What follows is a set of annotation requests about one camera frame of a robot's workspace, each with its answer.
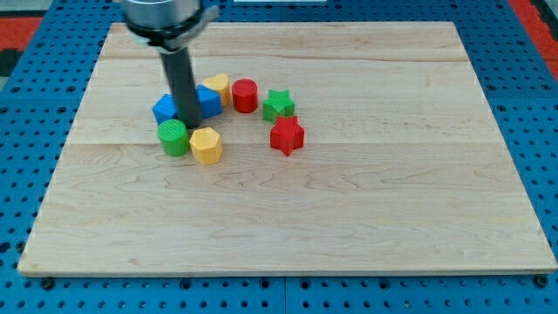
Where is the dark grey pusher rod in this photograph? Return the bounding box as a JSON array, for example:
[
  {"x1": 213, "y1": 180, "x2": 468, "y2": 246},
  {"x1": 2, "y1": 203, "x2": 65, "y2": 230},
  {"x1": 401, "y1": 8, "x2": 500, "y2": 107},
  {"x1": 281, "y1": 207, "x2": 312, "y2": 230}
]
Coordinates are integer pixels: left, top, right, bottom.
[{"x1": 160, "y1": 48, "x2": 202, "y2": 129}]

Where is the yellow heart block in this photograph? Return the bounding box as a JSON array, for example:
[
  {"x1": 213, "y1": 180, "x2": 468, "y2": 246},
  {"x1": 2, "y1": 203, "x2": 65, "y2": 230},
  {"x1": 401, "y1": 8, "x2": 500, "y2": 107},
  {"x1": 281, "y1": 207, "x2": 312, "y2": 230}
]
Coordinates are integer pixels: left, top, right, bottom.
[{"x1": 202, "y1": 73, "x2": 231, "y2": 106}]

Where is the blue triangle block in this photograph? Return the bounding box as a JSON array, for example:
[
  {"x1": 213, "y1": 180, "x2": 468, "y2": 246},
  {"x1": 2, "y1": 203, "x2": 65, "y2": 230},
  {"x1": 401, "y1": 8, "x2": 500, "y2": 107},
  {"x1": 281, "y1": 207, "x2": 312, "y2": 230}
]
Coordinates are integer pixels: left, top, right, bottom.
[{"x1": 196, "y1": 85, "x2": 223, "y2": 119}]

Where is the blue cube block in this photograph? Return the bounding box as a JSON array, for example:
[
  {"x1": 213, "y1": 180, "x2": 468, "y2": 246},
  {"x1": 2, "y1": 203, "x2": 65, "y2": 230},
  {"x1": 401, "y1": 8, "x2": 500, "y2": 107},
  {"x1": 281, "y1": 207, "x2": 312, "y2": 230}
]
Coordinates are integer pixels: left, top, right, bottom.
[{"x1": 152, "y1": 94, "x2": 177, "y2": 125}]

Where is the green cylinder block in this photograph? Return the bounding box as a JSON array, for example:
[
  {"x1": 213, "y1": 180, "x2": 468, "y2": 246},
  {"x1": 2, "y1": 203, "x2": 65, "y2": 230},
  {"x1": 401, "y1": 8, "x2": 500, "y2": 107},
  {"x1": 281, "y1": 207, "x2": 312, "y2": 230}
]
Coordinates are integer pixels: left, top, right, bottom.
[{"x1": 157, "y1": 119, "x2": 189, "y2": 157}]

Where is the red cylinder block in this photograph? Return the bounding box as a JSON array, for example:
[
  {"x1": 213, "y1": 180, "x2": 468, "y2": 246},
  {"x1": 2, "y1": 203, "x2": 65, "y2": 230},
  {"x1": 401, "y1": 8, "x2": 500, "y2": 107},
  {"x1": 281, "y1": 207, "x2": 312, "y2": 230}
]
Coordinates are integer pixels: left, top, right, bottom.
[{"x1": 232, "y1": 78, "x2": 258, "y2": 113}]

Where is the yellow hexagon block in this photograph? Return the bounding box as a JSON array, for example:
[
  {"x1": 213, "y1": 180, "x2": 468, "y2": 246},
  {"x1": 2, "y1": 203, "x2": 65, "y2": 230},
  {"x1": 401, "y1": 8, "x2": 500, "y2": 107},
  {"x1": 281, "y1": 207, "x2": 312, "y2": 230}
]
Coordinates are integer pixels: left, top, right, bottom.
[{"x1": 189, "y1": 127, "x2": 222, "y2": 165}]

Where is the green star block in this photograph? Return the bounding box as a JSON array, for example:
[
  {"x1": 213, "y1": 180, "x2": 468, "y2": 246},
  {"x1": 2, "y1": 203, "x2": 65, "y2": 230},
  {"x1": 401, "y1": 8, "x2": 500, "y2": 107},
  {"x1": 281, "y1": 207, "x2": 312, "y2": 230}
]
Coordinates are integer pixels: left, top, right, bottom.
[{"x1": 262, "y1": 90, "x2": 296, "y2": 123}]

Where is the wooden board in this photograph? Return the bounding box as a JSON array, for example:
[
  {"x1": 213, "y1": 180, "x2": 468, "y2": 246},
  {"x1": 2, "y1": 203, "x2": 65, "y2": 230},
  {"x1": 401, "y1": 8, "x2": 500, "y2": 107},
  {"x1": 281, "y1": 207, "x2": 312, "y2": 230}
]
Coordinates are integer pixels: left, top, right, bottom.
[{"x1": 17, "y1": 22, "x2": 557, "y2": 277}]

